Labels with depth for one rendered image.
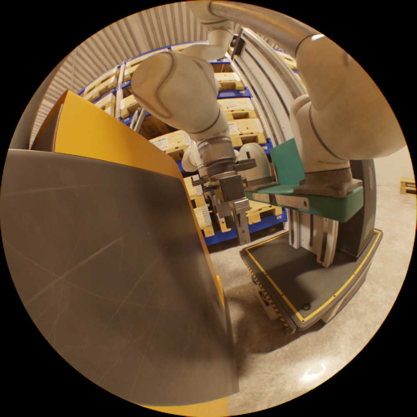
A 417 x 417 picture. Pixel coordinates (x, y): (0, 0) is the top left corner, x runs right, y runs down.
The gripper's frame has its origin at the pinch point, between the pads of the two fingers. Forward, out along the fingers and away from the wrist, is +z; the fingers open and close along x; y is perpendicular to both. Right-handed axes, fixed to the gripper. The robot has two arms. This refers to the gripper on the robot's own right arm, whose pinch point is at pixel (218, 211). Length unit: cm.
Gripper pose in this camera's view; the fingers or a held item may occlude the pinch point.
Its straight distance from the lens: 62.1
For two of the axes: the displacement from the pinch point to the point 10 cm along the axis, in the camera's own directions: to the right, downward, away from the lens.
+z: 2.5, 9.6, 1.5
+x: -0.8, -1.4, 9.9
